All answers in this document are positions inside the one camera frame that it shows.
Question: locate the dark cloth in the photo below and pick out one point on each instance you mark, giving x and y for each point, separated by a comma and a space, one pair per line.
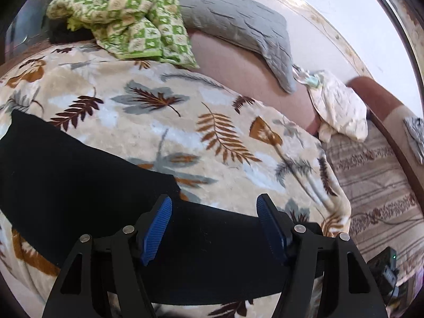
63, 34

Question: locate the grey quilted pillow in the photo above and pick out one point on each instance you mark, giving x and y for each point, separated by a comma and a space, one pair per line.
238, 23

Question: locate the white floral pillow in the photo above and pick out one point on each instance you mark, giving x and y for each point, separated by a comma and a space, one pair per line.
341, 112

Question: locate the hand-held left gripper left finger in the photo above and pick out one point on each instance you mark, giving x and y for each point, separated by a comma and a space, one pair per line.
159, 228

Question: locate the black pants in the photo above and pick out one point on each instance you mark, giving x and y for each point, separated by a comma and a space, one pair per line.
82, 179

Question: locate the black power adapter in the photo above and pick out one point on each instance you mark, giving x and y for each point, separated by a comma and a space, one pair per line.
384, 268

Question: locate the pink sofa cushion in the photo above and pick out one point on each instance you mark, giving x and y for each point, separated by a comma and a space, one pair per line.
248, 82

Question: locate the leaf print fleece blanket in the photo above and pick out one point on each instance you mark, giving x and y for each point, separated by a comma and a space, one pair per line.
198, 106

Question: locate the grey white patterned cloth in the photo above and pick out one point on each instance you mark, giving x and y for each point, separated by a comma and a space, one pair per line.
415, 135

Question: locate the striped floral bed sheet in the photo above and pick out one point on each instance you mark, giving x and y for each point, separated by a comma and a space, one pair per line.
374, 188

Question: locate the green checked quilt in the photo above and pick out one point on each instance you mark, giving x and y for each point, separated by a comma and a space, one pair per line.
139, 23

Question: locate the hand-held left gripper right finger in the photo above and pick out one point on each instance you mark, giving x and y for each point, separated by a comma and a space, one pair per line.
270, 228

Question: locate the small green white cloth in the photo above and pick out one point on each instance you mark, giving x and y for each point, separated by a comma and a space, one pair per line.
308, 78

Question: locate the reddish brown sofa armrest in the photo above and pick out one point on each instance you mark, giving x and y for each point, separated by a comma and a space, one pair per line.
374, 99

